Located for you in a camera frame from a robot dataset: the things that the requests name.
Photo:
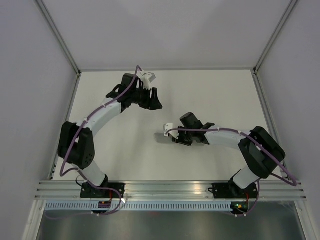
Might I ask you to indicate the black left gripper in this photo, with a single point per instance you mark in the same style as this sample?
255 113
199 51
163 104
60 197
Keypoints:
153 104

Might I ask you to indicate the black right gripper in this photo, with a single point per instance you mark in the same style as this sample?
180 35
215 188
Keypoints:
180 140

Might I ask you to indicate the grey cloth napkin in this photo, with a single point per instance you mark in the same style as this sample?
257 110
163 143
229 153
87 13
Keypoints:
161 139

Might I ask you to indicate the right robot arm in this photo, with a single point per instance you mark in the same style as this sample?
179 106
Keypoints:
262 154

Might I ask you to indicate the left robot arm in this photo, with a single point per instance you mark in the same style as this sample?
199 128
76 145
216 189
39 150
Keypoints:
76 143

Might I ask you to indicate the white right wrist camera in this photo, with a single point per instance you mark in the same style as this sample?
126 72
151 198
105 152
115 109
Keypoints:
170 131

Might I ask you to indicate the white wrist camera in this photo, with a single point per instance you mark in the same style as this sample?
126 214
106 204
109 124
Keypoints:
170 131
147 78

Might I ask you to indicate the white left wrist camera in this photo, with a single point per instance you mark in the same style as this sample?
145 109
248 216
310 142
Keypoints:
147 78

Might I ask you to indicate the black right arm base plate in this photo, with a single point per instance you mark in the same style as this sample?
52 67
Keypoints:
224 190

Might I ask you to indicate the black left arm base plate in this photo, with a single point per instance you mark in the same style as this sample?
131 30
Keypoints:
90 192

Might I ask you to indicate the aluminium front rail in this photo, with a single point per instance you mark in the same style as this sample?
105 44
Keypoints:
270 191

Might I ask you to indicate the left aluminium frame post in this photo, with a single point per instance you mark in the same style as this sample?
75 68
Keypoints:
57 35

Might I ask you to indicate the aluminium frame post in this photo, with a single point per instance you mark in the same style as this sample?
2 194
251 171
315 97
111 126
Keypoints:
275 34
57 35

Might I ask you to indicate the white slotted cable duct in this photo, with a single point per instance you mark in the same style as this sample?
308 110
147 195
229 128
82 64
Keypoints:
94 205

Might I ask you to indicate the right aluminium frame post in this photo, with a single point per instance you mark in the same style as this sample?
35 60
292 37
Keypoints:
275 34

